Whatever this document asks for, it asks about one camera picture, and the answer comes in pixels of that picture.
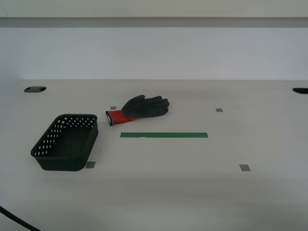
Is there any black cable on table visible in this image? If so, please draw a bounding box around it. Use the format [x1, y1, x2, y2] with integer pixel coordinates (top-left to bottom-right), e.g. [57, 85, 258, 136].
[0, 205, 42, 231]

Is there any green tape strip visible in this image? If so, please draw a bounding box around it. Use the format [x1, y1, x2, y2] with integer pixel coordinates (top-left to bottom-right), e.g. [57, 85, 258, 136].
[120, 132, 209, 139]

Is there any black perforated plastic basket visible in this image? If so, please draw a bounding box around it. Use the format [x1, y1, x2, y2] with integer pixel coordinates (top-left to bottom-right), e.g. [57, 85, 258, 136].
[30, 114, 99, 172]

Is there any black and red work glove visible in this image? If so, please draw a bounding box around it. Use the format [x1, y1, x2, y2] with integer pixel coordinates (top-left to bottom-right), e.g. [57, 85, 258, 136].
[105, 94, 170, 127]

